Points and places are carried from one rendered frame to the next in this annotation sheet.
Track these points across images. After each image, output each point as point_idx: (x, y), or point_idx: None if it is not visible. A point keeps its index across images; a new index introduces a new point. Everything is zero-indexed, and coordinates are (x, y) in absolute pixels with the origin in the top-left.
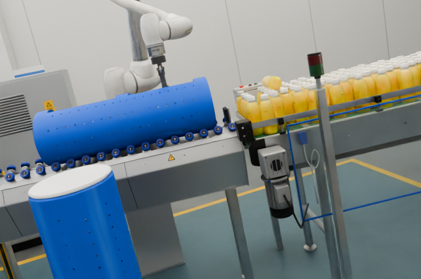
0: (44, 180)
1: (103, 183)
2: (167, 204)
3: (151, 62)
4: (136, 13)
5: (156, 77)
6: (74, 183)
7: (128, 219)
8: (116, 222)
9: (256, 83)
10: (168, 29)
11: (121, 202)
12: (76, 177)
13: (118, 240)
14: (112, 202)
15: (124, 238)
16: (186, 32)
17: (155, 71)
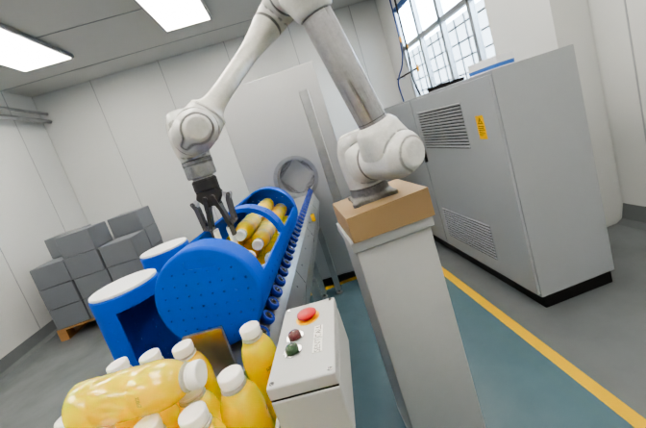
0: (148, 269)
1: (90, 306)
2: (392, 368)
3: (370, 133)
4: (315, 45)
5: (384, 163)
6: (105, 290)
7: (375, 336)
8: (106, 337)
9: (285, 350)
10: (173, 143)
11: (116, 327)
12: (121, 285)
13: (111, 349)
14: (100, 322)
15: (115, 352)
16: (186, 148)
17: (380, 151)
